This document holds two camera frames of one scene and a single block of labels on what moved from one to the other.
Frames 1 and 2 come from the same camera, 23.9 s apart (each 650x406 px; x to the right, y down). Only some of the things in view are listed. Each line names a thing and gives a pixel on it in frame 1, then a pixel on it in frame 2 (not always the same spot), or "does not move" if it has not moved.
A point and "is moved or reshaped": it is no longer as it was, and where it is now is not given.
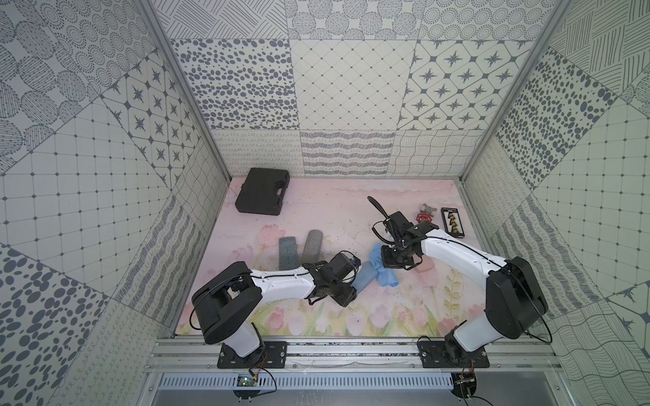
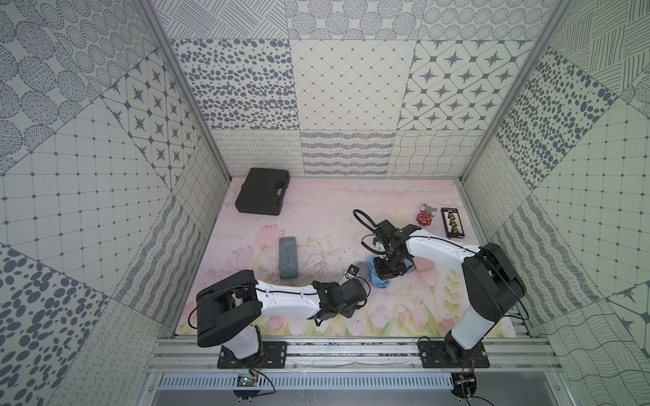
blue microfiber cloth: x=385 y=277 is moved or reshaped
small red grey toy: x=426 y=214 does not move
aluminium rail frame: x=507 y=355 does not move
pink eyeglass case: x=426 y=265 does not move
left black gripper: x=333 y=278 to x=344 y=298
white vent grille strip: x=311 y=382 does not move
